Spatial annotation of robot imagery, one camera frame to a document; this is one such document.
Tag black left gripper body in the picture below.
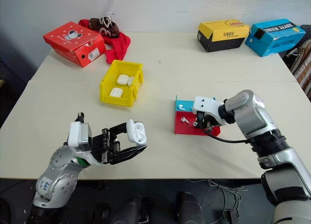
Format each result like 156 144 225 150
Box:
91 128 121 165

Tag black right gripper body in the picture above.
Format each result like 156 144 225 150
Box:
195 110 215 127

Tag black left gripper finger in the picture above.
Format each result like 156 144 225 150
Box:
108 122 129 138
106 144 148 165

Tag yellow plastic bin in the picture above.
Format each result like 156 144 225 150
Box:
99 59 144 108

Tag red and blue earbud holder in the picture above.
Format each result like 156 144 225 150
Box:
173 95 222 137

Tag dark rounded shape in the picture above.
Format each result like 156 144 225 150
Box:
114 195 150 224
176 191 206 224

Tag red cloth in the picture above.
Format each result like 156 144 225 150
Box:
78 19 132 65

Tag yellow and black box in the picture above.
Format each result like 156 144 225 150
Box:
197 19 251 53

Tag small black device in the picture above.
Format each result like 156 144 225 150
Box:
223 209 240 221

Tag red shoe box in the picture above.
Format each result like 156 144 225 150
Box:
43 21 107 69

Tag brown shoe with white laces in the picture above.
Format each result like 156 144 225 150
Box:
89 12 121 38

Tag blue cardboard box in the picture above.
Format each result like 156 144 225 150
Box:
244 18 306 57

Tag striped fabric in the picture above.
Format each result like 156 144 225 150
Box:
289 39 311 101

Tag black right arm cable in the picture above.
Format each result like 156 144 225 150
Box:
200 126 251 144

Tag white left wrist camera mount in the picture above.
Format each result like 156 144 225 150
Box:
67 121 86 147

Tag thin white wires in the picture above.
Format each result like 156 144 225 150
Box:
186 178 249 222

